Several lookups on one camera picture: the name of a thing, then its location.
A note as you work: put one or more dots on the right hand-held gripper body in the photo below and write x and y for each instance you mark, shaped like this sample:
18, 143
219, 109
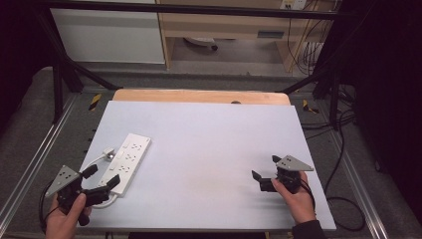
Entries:
290, 172

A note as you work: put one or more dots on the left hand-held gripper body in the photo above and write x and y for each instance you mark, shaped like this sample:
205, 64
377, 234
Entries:
68, 194

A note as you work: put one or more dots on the white power strip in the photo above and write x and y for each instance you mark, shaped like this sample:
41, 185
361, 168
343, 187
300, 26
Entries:
126, 164

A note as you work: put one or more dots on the person's left hand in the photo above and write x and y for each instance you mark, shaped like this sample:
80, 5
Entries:
64, 220

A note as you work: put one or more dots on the person's right hand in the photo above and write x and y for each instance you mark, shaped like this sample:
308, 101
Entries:
297, 200

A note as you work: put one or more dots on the white plug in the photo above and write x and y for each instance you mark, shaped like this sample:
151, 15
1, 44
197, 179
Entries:
108, 153

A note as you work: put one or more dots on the yellow black tape marker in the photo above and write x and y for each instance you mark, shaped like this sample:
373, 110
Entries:
309, 107
94, 102

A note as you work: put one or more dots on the wooden table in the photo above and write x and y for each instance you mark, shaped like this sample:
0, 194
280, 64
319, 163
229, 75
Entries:
200, 96

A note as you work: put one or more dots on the black curtain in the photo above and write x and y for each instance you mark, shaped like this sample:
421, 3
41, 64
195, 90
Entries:
20, 49
388, 83

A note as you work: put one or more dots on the light wooden desk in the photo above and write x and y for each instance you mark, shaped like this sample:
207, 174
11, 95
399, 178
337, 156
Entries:
232, 30

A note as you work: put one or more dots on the white cabinet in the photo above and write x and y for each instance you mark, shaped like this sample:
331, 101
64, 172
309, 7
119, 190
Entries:
107, 35

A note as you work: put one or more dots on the white chair base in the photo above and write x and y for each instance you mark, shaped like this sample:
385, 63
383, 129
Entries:
203, 42

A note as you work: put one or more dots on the aluminium rail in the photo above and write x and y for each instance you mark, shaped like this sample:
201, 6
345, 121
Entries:
360, 189
33, 159

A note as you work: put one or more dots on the white wall socket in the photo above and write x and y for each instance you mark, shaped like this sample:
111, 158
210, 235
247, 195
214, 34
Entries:
293, 4

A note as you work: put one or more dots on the black metal frame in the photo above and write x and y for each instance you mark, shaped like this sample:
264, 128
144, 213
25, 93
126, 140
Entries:
185, 10

